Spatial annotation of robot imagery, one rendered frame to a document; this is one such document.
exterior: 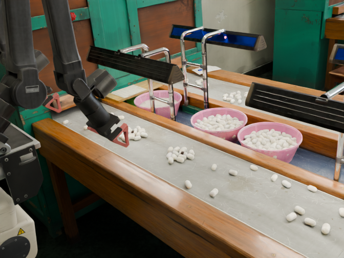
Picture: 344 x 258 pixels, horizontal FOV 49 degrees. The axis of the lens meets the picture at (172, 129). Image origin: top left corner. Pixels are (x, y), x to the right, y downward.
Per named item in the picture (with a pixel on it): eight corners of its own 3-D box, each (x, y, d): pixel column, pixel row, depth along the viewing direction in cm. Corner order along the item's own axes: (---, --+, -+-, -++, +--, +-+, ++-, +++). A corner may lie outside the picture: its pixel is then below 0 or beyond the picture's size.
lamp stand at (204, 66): (208, 120, 200) (205, 36, 181) (181, 111, 214) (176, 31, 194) (231, 108, 211) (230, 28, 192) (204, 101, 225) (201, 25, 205)
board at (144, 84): (118, 103, 209) (118, 101, 208) (103, 97, 219) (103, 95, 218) (163, 86, 228) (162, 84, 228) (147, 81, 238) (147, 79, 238)
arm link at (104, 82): (54, 79, 102) (70, 85, 97) (83, 51, 106) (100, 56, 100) (79, 108, 110) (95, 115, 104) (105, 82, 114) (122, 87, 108)
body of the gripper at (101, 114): (103, 112, 117) (89, 95, 112) (122, 121, 110) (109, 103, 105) (88, 127, 115) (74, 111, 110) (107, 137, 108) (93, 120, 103)
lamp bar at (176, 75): (170, 85, 145) (169, 67, 142) (85, 61, 187) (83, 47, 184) (185, 80, 150) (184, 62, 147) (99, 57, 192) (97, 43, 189)
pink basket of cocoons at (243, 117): (237, 153, 167) (237, 134, 162) (183, 145, 178) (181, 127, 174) (253, 128, 188) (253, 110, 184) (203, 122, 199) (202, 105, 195)
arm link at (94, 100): (67, 98, 105) (78, 102, 101) (84, 81, 107) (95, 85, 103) (81, 114, 109) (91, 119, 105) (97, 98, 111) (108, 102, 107)
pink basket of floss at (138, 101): (181, 123, 199) (180, 107, 195) (132, 125, 202) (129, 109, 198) (184, 104, 223) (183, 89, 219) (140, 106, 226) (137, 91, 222)
